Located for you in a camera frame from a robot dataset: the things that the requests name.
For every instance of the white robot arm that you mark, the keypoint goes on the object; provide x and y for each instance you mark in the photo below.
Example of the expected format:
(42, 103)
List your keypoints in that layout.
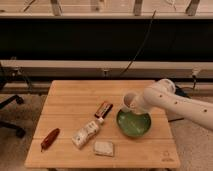
(161, 94)

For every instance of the green ceramic bowl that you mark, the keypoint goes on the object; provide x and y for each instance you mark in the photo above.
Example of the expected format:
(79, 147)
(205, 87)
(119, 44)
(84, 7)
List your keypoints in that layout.
(133, 125)

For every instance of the brown candy bar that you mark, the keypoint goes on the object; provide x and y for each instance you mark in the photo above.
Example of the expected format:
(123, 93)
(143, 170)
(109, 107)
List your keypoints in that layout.
(103, 110)

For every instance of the white grey sponge block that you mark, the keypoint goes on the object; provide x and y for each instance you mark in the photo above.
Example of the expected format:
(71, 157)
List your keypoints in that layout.
(104, 148)

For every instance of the blue power box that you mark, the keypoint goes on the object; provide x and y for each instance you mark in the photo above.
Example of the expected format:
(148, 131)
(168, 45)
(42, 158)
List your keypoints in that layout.
(179, 91)

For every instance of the red brown sausage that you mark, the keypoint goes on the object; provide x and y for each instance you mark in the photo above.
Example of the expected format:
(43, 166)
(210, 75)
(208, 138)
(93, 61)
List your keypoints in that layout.
(49, 139)

